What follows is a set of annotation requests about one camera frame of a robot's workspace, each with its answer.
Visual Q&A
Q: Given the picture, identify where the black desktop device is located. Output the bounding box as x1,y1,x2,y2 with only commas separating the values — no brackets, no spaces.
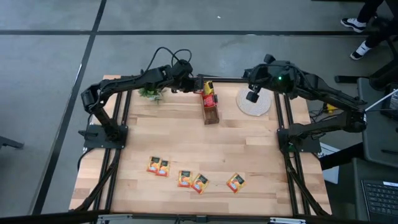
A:
381,82,398,121

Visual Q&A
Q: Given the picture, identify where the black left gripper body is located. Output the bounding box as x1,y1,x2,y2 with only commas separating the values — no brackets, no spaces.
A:
182,77,197,93

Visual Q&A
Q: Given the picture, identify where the black chair base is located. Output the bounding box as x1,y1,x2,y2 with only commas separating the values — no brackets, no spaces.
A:
334,58,398,91

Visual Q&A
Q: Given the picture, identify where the white cable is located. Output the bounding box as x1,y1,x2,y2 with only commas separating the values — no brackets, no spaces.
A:
365,88,398,112

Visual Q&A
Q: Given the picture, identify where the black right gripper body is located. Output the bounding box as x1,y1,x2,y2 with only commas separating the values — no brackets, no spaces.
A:
247,63,272,91

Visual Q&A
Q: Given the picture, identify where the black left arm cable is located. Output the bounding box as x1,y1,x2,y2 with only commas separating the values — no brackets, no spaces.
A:
145,46,193,73

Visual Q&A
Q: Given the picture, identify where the person's leg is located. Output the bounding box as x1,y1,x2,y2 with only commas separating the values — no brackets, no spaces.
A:
356,0,398,49

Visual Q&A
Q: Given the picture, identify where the silver mounting bracket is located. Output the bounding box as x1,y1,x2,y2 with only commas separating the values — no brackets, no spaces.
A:
96,213,134,224
269,217,307,224

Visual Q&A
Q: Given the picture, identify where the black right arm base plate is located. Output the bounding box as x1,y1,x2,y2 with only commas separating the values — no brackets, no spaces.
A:
277,127,322,154

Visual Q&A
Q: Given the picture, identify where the thin black power cable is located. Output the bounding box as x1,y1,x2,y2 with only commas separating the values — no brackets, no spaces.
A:
310,107,398,124

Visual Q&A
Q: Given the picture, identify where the brown wooden tea organizer box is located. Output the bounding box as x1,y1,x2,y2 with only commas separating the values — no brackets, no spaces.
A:
200,80,220,126

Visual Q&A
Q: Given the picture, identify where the person's foot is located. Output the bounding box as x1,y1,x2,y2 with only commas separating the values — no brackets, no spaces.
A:
349,40,373,61
340,17,368,34

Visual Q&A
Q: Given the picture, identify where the dark grey side desk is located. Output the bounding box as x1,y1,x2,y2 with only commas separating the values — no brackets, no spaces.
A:
353,157,398,224

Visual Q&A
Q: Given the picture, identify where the black stand foot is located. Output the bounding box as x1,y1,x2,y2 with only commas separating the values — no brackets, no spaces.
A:
0,136,25,150

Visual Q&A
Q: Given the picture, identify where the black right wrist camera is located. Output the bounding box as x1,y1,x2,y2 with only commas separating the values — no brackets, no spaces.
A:
246,88,261,104

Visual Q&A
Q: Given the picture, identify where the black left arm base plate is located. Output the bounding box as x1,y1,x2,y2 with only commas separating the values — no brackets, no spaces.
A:
78,123,129,149

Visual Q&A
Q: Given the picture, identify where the green plant in white pot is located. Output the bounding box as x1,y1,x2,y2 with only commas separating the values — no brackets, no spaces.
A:
138,86,167,105

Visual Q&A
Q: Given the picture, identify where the black laptop keyboard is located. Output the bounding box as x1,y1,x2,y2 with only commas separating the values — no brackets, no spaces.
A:
360,179,398,223

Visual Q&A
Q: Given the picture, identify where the white paper sheet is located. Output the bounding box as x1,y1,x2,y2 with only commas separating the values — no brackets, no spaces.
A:
318,142,340,185

